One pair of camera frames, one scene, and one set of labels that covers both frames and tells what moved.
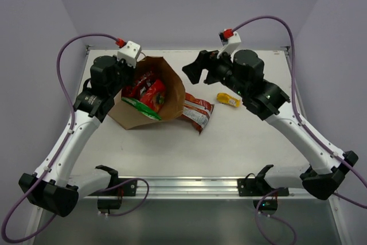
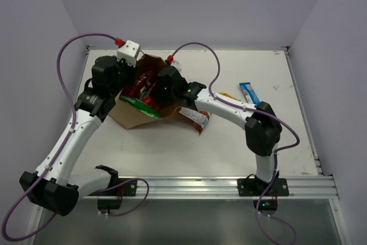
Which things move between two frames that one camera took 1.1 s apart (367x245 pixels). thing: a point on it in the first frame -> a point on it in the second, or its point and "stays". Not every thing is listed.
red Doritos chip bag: x=196 y=111 stays
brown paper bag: x=127 y=115 stays
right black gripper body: x=221 y=69 -> x=160 y=93
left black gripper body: x=126 y=76 stays
